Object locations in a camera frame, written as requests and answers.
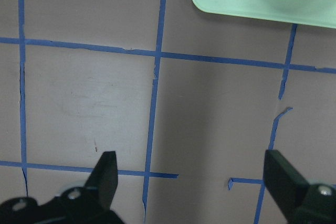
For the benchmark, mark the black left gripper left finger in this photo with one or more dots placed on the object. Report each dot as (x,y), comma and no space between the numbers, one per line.
(103,180)

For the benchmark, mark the light green plastic tray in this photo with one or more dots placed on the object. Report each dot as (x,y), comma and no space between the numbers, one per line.
(319,13)

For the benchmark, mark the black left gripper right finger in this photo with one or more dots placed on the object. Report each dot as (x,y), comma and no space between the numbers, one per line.
(285,184)

